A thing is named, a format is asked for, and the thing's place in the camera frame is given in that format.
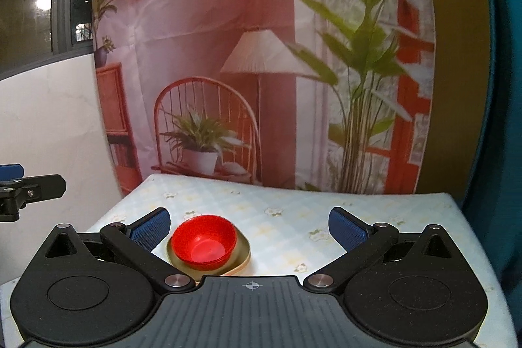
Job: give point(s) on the red bowl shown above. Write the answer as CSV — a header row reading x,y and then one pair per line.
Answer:
x,y
202,246

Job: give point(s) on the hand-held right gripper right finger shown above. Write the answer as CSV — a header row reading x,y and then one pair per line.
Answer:
x,y
349,230

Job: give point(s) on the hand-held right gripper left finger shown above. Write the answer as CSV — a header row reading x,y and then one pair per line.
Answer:
x,y
151,230

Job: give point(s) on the teal curtain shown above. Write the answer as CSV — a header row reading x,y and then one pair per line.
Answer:
x,y
505,87

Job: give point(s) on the pale green plate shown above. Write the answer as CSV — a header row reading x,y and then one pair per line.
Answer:
x,y
240,252

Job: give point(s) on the floral checked tablecloth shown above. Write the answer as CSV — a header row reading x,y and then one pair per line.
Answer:
x,y
285,234

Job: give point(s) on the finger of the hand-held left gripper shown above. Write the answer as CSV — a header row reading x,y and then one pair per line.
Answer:
x,y
10,171
40,187

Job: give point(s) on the printed room backdrop cloth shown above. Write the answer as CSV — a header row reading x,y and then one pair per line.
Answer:
x,y
244,5

